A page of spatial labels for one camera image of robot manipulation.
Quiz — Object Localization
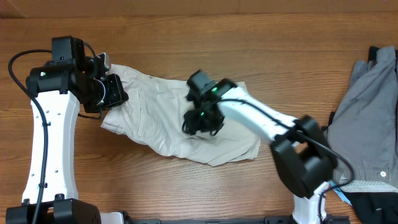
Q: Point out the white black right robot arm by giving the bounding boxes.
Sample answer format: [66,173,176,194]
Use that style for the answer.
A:
[182,79,337,223]

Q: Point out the grey shorts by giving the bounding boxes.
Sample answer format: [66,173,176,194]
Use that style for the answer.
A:
[325,46,397,193]

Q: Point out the light blue cloth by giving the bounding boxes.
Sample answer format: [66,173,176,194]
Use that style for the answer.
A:
[330,180,352,206]

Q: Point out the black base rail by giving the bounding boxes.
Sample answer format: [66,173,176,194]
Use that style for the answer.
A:
[124,214,351,224]

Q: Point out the beige cotton shorts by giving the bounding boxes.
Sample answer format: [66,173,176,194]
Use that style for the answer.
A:
[101,64,261,167]

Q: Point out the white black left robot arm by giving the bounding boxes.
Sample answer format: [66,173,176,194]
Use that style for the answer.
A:
[6,61,132,223]

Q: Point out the black garment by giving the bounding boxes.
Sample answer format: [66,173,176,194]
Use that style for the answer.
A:
[344,192,397,224]

